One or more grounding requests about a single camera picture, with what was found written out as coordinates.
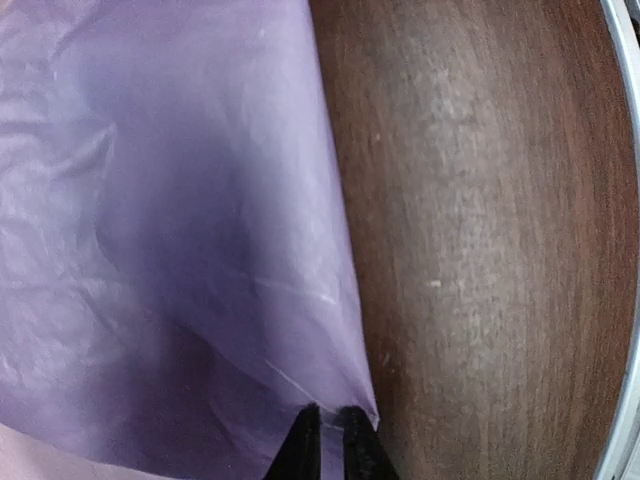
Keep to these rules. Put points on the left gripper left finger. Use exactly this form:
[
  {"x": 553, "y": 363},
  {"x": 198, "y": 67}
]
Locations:
[{"x": 299, "y": 455}]

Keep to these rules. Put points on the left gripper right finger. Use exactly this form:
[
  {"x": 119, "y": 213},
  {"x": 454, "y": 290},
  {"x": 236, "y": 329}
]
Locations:
[{"x": 364, "y": 456}]

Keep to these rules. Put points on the purple pink wrapping paper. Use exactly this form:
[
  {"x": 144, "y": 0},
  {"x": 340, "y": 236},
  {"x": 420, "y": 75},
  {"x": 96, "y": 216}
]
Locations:
[{"x": 177, "y": 279}]

